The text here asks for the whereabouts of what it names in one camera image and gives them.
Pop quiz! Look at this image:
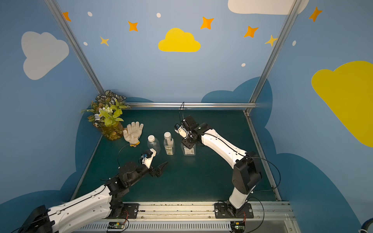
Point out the aluminium back rail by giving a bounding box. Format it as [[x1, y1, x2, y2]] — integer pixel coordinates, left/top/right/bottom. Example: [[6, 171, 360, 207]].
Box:
[[126, 102, 256, 109]]

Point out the white knitted work glove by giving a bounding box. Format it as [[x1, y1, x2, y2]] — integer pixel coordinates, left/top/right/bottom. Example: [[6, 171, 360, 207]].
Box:
[[123, 121, 144, 147]]

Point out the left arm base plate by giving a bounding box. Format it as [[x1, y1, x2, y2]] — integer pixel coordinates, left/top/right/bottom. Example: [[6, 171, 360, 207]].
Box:
[[107, 203, 139, 219]]

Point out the square clear plastic bottle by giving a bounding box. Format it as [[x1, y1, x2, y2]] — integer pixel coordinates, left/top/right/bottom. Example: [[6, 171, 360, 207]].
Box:
[[181, 144, 196, 156]]

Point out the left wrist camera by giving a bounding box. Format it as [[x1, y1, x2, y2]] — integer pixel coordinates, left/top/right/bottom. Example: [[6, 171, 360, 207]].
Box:
[[141, 148, 156, 169]]

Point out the round clear plastic bottle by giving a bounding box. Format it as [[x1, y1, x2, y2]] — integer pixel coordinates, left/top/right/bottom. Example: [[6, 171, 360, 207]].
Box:
[[147, 137, 161, 154]]

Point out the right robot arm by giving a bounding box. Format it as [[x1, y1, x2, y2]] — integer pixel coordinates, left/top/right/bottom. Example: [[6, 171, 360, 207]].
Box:
[[174, 116, 263, 211]]

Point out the right side table rail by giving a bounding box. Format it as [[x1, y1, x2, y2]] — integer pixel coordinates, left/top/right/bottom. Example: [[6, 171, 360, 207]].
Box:
[[243, 110, 282, 201]]

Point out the tall clear labelled bottle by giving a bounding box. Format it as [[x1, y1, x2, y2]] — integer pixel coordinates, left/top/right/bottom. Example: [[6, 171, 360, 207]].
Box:
[[164, 138, 175, 155]]

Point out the circuit board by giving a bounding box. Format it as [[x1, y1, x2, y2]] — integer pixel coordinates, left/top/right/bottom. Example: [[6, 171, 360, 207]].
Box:
[[230, 221, 246, 233], [106, 222, 126, 232]]

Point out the left side table rail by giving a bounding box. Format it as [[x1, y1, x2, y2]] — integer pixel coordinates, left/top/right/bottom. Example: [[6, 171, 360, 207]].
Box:
[[71, 136, 103, 201]]

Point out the right aluminium frame post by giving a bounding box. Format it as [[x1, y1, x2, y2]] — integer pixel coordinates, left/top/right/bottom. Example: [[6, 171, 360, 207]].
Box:
[[249, 0, 303, 104]]

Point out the white bottle cap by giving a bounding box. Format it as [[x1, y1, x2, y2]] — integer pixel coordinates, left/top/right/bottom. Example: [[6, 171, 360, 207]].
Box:
[[148, 135, 155, 142], [164, 132, 172, 139]]

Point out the left aluminium frame post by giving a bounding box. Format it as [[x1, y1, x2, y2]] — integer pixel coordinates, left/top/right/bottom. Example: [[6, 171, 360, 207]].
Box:
[[44, 0, 105, 95]]

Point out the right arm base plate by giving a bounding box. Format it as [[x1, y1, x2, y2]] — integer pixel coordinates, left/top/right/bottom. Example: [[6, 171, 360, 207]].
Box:
[[214, 202, 254, 218]]

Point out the artificial potted plant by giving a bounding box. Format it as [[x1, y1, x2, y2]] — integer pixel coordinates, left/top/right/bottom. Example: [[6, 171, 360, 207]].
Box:
[[81, 90, 130, 141]]

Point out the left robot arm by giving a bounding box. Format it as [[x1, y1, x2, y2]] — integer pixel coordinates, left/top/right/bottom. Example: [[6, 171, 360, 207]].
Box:
[[16, 162, 168, 233]]

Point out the aluminium frame post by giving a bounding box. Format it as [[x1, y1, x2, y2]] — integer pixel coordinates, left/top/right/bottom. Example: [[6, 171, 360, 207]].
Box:
[[249, 0, 303, 104], [44, 0, 105, 95]]

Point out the right circuit board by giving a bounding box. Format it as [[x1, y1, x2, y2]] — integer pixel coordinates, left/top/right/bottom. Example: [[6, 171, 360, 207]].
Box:
[[230, 221, 246, 233]]

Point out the left circuit board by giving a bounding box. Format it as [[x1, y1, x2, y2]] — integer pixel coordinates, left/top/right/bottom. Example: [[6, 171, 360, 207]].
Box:
[[106, 222, 126, 232]]

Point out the table rail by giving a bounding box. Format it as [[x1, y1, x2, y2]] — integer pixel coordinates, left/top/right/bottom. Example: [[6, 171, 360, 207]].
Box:
[[243, 110, 282, 201], [71, 136, 103, 201]]

